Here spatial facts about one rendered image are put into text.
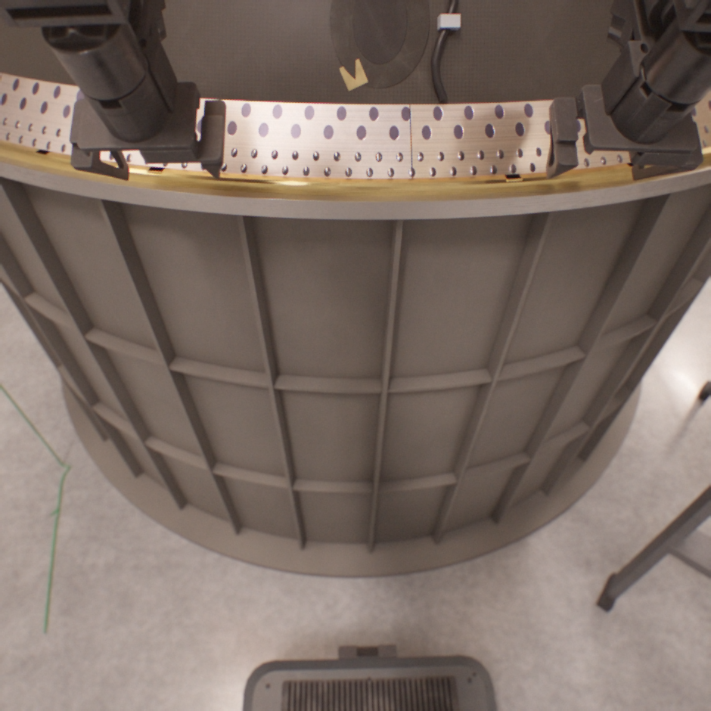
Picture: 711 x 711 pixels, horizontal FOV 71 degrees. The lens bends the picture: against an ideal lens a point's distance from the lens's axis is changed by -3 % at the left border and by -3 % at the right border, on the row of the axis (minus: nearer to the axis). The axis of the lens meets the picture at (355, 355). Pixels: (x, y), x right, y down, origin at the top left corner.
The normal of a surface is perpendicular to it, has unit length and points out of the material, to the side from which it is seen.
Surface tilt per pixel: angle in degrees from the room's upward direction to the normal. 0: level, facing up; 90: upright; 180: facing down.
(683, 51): 106
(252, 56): 62
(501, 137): 43
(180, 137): 30
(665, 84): 111
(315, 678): 0
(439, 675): 0
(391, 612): 0
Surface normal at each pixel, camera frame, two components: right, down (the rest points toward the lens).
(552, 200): 0.20, 0.74
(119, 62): 0.77, 0.62
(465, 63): 0.11, 0.36
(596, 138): 0.02, -0.19
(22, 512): 0.01, -0.65
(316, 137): -0.02, 0.04
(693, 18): 0.02, 0.98
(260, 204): -0.10, 0.75
